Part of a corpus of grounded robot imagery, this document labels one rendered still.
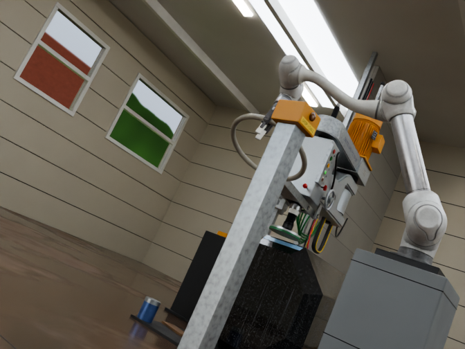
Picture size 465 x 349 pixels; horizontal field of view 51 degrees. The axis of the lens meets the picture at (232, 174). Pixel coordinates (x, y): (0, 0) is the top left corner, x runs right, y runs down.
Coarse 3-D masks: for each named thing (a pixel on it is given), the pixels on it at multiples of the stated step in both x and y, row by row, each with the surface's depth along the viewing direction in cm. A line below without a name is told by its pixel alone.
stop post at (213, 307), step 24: (288, 120) 165; (288, 144) 164; (264, 168) 165; (288, 168) 167; (264, 192) 160; (240, 216) 162; (264, 216) 162; (240, 240) 158; (216, 264) 159; (240, 264) 157; (216, 288) 155; (216, 312) 153; (192, 336) 153; (216, 336) 155
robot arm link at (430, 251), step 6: (402, 240) 225; (408, 240) 219; (402, 246) 223; (408, 246) 220; (414, 246) 218; (420, 246) 215; (432, 246) 214; (438, 246) 219; (426, 252) 217; (432, 252) 218; (432, 258) 219
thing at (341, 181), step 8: (336, 160) 329; (336, 168) 332; (336, 176) 359; (344, 176) 360; (328, 184) 335; (336, 184) 348; (344, 184) 361; (352, 184) 377; (336, 192) 352; (352, 192) 384; (320, 200) 331; (336, 200) 356; (320, 208) 339; (336, 208) 361; (320, 216) 374; (328, 216) 362; (336, 216) 365; (336, 224) 378
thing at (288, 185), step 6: (288, 186) 292; (294, 186) 300; (282, 192) 307; (288, 192) 301; (294, 192) 302; (288, 198) 316; (294, 198) 308; (300, 198) 312; (300, 204) 316; (306, 204) 322; (306, 210) 324; (312, 210) 333; (312, 216) 336; (318, 216) 336
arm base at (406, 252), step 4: (400, 248) 224; (404, 248) 221; (408, 248) 219; (392, 252) 220; (400, 252) 222; (404, 252) 220; (408, 252) 218; (412, 252) 217; (416, 252) 217; (420, 252) 217; (404, 256) 218; (408, 256) 217; (412, 256) 217; (416, 256) 216; (420, 256) 216; (424, 256) 216; (428, 256) 217; (420, 260) 214; (424, 260) 216; (428, 260) 217; (432, 260) 220; (428, 264) 211
